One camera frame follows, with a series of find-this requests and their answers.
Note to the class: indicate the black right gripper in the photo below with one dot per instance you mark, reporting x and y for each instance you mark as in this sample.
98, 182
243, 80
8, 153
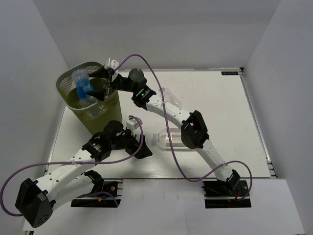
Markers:
103, 73

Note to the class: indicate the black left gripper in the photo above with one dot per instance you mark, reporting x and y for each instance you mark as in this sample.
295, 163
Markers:
144, 151

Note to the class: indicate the blue label plastic bottle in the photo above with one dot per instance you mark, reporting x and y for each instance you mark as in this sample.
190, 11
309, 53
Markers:
81, 79

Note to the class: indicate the large clear white-cap bottle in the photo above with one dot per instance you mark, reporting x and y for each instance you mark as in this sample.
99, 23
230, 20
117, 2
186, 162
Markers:
162, 141

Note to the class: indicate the clear plastic bottle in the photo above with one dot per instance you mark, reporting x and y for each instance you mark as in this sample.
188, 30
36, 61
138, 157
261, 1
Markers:
170, 97

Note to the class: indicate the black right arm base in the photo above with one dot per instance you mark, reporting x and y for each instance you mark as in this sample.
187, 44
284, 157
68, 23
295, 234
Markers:
217, 196

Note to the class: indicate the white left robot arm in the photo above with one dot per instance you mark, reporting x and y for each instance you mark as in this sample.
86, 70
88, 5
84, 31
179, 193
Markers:
37, 199

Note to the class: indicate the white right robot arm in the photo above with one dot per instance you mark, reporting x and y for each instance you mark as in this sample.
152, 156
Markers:
194, 133

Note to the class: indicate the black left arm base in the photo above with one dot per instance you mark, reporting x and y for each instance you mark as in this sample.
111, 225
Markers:
108, 195

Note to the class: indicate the olive mesh waste bin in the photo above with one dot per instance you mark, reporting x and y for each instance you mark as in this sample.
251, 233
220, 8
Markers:
94, 116

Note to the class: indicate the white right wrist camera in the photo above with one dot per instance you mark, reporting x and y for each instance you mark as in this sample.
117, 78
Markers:
111, 64

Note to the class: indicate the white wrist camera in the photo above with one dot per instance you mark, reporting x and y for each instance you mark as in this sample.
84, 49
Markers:
111, 64
133, 124

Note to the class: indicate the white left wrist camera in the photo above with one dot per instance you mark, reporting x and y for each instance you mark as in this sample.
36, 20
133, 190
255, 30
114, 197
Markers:
133, 124

